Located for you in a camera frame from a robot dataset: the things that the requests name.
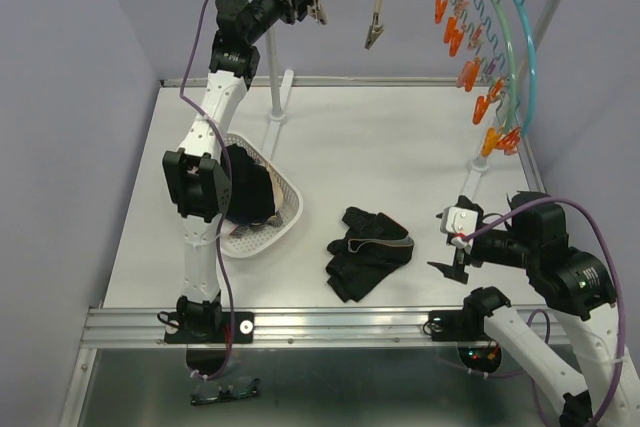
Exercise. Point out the black eyeglasses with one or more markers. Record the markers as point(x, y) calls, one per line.
point(208, 393)

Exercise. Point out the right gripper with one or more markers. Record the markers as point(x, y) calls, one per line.
point(456, 270)

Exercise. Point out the metal clothes rack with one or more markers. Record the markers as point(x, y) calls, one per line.
point(280, 89)

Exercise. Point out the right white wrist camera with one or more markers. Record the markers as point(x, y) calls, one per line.
point(457, 224)

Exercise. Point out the blue plastic clip hanger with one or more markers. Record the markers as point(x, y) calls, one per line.
point(515, 123)

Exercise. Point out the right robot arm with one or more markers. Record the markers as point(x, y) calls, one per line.
point(580, 290)

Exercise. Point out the white perforated plastic basket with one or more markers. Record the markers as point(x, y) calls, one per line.
point(253, 244)

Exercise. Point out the black shorts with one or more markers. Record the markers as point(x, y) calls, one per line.
point(373, 247)
point(252, 196)

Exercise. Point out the green plastic clip hanger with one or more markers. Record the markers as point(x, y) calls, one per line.
point(472, 30)

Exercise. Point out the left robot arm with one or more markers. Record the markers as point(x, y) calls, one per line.
point(199, 173)

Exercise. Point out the grey striped underwear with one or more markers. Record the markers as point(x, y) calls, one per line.
point(238, 231)

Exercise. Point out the aluminium mounting rail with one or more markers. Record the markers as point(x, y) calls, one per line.
point(271, 328)

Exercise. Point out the black underwear beige waistband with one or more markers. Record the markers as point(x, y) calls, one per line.
point(279, 195)

